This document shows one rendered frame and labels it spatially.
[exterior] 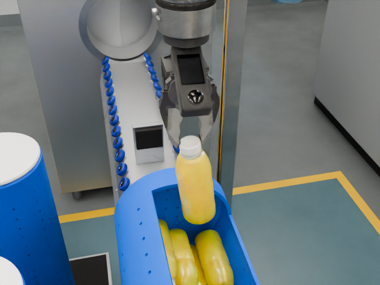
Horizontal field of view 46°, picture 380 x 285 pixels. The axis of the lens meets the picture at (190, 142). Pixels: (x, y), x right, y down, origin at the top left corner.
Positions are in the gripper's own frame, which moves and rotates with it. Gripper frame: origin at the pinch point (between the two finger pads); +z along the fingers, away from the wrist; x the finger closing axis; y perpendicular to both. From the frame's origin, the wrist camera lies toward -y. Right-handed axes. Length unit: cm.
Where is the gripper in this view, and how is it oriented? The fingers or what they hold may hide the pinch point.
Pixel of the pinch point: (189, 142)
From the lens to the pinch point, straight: 78.4
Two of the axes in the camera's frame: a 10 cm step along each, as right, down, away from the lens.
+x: -9.8, 1.3, -1.5
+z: 0.1, 8.0, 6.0
